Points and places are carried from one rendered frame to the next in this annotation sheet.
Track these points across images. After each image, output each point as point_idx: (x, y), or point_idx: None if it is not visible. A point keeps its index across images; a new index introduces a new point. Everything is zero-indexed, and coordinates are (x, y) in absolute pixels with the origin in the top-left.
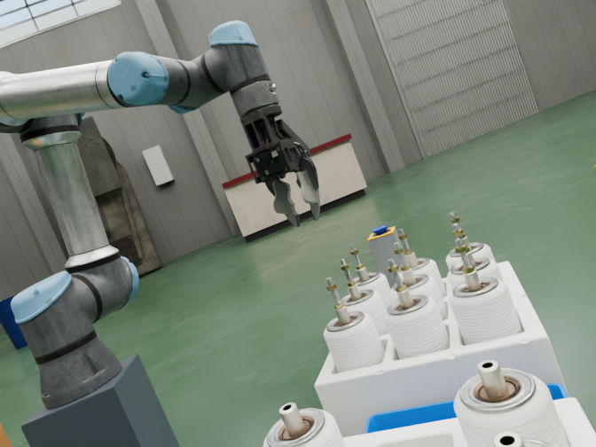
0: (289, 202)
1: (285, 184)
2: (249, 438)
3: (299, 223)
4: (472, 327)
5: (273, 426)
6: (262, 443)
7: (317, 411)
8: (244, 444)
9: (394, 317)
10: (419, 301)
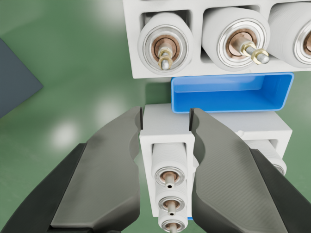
0: (134, 158)
1: (132, 218)
2: (28, 2)
3: (142, 109)
4: (279, 58)
5: (156, 175)
6: (48, 11)
7: (178, 170)
8: (30, 10)
9: (223, 65)
10: (256, 43)
